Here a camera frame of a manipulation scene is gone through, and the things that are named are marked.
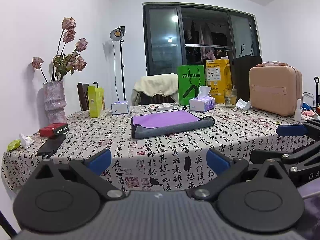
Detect dark wooden chair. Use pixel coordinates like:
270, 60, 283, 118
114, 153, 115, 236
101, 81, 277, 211
77, 83, 89, 111

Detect black paper bag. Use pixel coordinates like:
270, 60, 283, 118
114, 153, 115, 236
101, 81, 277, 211
231, 55, 262, 102

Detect left purple tissue pack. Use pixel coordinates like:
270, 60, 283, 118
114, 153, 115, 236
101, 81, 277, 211
111, 100, 129, 115

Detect pink hard suitcase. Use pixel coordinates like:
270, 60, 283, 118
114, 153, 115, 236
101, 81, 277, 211
249, 64, 303, 116

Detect red black small box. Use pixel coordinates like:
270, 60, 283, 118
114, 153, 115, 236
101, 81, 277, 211
39, 123, 69, 138

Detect clear drinking glass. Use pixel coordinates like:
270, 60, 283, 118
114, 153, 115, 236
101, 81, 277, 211
224, 86, 237, 108

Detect chair with cream cloth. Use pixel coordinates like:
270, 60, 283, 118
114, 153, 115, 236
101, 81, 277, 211
131, 73, 178, 106

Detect pink textured vase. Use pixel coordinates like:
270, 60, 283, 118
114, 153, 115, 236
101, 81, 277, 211
43, 81, 67, 124

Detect black smartphone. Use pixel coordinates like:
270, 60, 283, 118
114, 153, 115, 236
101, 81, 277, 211
37, 134, 66, 158

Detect studio light on stand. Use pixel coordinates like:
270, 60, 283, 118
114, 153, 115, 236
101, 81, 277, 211
110, 25, 127, 103

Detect green mucun paper bag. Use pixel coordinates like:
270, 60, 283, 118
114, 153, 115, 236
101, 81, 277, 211
177, 65, 205, 106

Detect crumpled white tissue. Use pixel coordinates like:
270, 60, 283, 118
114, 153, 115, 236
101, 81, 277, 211
19, 133, 34, 148

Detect dried pink roses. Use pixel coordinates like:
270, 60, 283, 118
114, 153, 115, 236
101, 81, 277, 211
31, 17, 89, 83

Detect purple grey towel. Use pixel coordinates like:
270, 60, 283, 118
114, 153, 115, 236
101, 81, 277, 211
131, 110, 215, 139

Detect small white bottle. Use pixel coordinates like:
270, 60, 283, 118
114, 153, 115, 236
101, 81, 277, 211
294, 99, 301, 122

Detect open purple tissue pack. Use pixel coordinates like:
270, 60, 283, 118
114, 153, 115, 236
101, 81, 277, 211
189, 86, 215, 112

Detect green wrapper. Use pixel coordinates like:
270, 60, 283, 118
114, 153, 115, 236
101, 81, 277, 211
7, 139, 21, 152

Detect yellow-green snack box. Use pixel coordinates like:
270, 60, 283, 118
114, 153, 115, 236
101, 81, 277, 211
87, 82, 105, 118

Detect dark framed window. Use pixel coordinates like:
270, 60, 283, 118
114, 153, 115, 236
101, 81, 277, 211
143, 3, 260, 75

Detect calligraphy print tablecloth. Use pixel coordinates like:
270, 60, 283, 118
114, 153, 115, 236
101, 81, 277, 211
0, 101, 318, 193

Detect yellow paper bag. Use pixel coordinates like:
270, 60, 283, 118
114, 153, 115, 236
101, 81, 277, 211
205, 59, 233, 104

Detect white flat product box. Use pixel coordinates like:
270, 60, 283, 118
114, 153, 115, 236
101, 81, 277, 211
149, 103, 175, 112

